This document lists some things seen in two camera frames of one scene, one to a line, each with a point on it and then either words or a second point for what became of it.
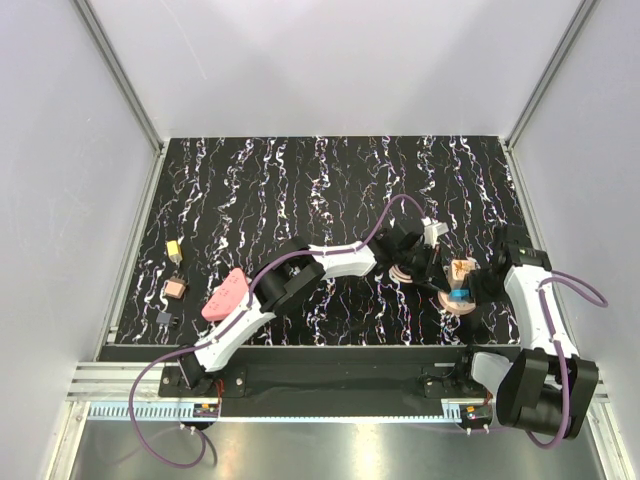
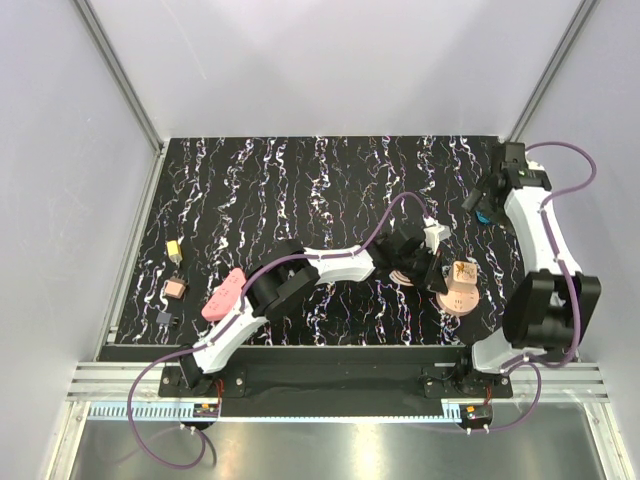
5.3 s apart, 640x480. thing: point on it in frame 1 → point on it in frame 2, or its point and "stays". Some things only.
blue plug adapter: x=460 y=294 → x=482 y=218
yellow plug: x=174 y=250 stays
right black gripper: x=476 y=290 → x=474 y=201
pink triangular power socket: x=230 y=294 stays
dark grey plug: x=163 y=317 stays
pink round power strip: x=459 y=308 stays
